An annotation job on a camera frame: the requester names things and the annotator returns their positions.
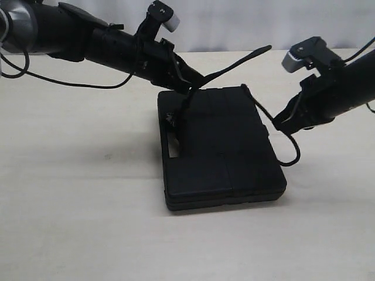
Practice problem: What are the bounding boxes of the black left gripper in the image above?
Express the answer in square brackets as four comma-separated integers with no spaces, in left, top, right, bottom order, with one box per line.
[134,37,204,94]

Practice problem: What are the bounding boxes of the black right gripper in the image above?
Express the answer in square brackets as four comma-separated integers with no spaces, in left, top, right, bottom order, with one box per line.
[273,74,337,135]

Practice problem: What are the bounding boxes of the black cord with knot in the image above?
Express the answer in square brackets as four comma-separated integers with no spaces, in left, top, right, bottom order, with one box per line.
[163,44,301,167]

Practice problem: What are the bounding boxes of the black plastic case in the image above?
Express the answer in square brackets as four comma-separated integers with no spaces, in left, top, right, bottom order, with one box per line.
[157,85,287,211]

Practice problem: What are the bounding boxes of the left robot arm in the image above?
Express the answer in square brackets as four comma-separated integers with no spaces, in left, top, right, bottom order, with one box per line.
[1,1,203,94]

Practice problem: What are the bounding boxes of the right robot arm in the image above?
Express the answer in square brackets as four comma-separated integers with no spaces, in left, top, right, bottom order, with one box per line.
[273,50,374,135]

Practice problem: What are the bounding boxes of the white backdrop curtain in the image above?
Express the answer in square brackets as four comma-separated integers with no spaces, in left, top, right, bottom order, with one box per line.
[0,0,375,53]

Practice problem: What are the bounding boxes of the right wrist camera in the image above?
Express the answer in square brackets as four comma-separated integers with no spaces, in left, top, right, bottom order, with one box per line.
[281,36,343,73]

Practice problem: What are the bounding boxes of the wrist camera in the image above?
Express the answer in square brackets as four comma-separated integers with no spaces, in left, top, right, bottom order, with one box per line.
[147,1,180,33]
[281,36,343,73]

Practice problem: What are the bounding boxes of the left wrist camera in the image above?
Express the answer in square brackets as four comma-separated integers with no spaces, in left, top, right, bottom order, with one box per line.
[147,1,180,33]

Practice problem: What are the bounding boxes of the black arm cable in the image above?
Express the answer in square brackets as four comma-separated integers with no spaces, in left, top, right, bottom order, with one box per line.
[0,11,182,89]

